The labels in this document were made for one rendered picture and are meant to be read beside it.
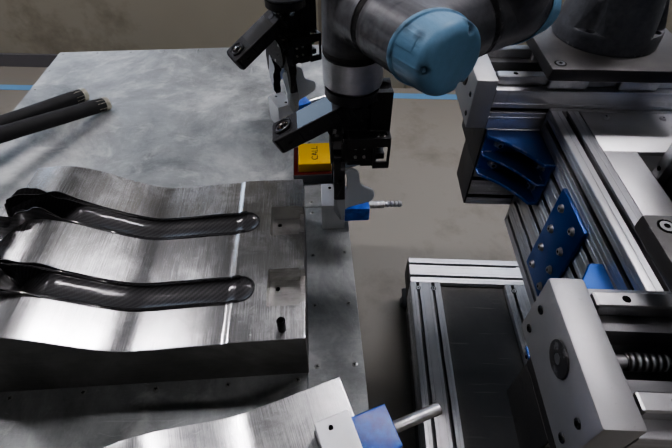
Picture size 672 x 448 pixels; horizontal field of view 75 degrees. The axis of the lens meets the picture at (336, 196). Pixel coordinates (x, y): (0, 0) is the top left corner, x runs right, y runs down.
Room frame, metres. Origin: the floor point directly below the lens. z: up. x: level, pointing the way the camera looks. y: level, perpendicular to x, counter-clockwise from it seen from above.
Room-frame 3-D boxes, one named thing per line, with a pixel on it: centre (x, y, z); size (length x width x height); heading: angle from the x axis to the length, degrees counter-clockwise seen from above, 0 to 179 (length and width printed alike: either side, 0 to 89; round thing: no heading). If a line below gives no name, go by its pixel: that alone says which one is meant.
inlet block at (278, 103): (0.79, 0.07, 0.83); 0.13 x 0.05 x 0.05; 120
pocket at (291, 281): (0.30, 0.06, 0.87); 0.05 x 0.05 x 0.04; 4
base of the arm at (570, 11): (0.66, -0.41, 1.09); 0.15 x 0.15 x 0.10
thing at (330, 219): (0.50, -0.04, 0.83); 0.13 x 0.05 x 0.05; 93
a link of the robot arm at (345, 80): (0.50, -0.02, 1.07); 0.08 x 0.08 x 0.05
